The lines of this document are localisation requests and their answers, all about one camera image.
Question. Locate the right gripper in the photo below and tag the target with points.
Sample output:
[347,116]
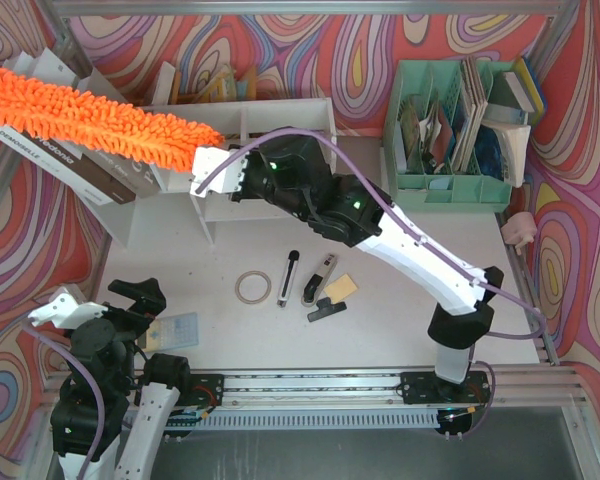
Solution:
[252,179]

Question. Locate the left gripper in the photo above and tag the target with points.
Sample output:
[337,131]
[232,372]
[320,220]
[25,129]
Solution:
[131,307]

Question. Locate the white black utility knife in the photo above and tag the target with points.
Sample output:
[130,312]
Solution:
[287,279]

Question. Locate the orange microfiber duster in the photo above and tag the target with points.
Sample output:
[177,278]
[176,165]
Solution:
[48,111]

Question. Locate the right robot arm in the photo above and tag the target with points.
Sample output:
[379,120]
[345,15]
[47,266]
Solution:
[361,215]

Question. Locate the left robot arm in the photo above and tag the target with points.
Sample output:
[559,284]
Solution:
[108,423]

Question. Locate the white wooden bookshelf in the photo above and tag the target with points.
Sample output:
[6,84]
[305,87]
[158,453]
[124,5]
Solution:
[240,122]

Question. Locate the yellow blue calculator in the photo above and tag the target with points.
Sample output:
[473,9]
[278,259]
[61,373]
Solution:
[170,333]

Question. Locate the masking tape roll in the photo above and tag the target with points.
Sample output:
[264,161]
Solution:
[253,287]

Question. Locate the books behind shelf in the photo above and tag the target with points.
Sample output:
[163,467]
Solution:
[222,87]

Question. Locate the brown Lonely Ones book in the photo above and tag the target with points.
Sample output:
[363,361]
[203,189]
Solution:
[136,176]

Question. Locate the yellow sticky note pad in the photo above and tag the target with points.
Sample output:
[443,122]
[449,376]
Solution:
[340,289]

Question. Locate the black vacuum nozzle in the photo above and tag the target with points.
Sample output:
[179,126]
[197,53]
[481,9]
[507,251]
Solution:
[326,308]

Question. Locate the green desk organizer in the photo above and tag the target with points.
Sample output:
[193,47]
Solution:
[436,158]

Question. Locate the open white paperback book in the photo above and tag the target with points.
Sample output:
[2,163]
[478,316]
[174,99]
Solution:
[512,140]

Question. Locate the grey blue yellow books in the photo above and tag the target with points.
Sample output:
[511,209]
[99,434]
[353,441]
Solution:
[517,87]

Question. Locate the pink pig figurine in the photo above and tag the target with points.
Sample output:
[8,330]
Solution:
[519,231]

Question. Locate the white brown Fredonia book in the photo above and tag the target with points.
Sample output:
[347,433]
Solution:
[64,160]

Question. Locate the white camera on left wrist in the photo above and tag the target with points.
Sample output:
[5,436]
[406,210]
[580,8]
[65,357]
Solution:
[67,308]

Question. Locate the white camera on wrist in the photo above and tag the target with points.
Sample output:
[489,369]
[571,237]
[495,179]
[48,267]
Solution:
[210,174]
[67,308]

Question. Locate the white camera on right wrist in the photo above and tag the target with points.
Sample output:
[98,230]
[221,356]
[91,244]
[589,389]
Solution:
[210,174]

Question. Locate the aluminium rail with mounts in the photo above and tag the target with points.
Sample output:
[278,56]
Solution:
[509,386]

